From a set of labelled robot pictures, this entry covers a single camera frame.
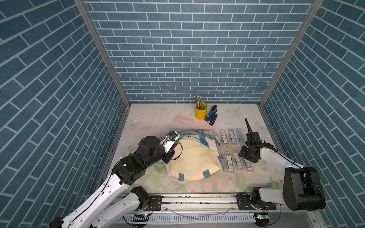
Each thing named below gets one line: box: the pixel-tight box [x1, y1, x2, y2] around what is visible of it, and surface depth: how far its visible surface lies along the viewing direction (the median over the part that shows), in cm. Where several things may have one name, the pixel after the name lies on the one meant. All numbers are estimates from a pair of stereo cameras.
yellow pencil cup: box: [194, 101, 208, 121], surface depth 107 cm
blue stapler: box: [204, 104, 218, 122], surface depth 114 cm
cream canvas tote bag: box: [165, 131, 223, 181], surface depth 80 cm
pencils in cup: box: [193, 94, 204, 111], surface depth 107 cm
